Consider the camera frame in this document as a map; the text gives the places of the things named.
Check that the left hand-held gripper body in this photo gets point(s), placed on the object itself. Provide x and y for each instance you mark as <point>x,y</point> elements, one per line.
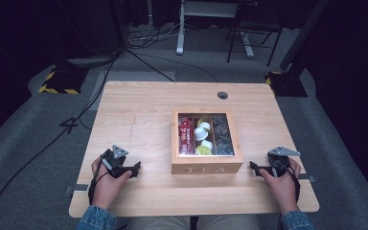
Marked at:
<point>115,161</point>

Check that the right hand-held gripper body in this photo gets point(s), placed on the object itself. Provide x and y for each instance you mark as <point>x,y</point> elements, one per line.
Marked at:
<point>279,161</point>

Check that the wooden tea box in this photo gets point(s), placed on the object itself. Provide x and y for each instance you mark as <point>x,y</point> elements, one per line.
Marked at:
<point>185,169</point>

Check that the person's right hand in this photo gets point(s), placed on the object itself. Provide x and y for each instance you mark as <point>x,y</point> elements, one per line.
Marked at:
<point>282,191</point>

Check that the person's left hand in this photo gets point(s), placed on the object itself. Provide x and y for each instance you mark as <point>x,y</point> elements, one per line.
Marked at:
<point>108,188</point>

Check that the grey tape strip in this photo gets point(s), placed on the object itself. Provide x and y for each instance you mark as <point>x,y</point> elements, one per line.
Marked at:
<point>306,178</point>
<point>80,188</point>

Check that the pile of dark wrapped pods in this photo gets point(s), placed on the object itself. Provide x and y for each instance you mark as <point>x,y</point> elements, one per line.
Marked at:
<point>222,135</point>

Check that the person's left leg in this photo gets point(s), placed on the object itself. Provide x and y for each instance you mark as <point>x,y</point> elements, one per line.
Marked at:
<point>156,223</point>

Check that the person's leg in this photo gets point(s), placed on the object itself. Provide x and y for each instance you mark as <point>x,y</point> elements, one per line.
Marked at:
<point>156,223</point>
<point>230,223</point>

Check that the white creamer cup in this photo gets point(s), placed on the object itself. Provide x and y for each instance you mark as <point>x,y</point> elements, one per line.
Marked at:
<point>200,134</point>
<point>206,126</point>
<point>207,144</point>

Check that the stack of red sachets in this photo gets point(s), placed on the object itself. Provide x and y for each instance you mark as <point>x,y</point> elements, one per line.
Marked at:
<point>186,137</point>

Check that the green lid creamer cup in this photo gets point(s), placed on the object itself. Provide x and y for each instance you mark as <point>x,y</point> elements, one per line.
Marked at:
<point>202,151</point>
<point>200,121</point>

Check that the person's right leg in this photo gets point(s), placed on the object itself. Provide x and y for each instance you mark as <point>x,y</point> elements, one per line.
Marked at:
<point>230,223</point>

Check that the grey flat stand foot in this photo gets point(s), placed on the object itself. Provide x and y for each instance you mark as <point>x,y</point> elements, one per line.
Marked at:
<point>89,60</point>

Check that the slanted grey pole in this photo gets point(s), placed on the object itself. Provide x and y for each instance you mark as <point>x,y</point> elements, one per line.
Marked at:
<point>303,35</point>

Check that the black metal chair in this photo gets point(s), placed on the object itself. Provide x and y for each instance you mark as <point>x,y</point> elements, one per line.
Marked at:
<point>255,29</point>

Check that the white desk frame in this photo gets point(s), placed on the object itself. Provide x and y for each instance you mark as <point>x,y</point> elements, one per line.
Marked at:
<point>181,32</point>

